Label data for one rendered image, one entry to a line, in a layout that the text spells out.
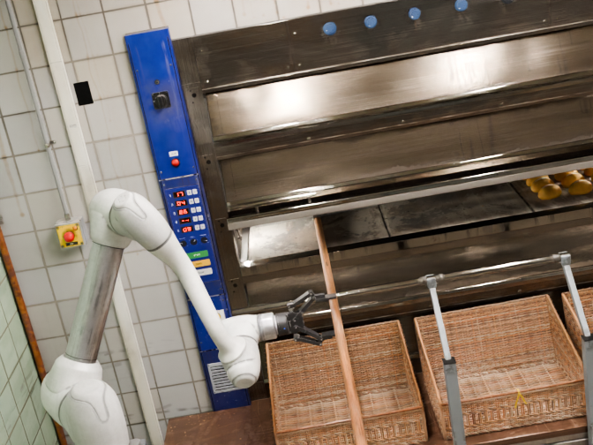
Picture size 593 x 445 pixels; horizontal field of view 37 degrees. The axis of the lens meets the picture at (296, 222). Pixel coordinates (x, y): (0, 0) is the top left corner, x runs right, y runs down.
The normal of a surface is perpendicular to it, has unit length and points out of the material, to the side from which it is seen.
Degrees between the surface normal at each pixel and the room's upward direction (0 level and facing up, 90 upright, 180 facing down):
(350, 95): 70
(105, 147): 90
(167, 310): 90
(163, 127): 90
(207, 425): 0
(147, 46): 90
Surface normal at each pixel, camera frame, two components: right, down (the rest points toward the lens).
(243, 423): -0.17, -0.92
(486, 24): 0.03, 0.34
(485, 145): -0.03, 0.00
